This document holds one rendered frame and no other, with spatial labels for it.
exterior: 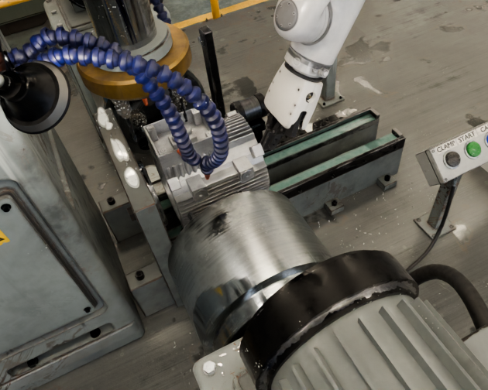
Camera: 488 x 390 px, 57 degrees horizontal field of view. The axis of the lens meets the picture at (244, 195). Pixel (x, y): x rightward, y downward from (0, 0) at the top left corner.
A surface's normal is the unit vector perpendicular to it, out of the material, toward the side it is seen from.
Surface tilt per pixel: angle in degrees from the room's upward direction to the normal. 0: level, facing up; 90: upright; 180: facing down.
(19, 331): 90
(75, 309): 90
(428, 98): 0
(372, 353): 4
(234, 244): 13
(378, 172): 90
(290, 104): 61
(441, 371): 22
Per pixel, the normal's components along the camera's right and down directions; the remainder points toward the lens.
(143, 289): 0.44, 0.66
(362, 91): -0.10, -0.65
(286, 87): -0.81, 0.05
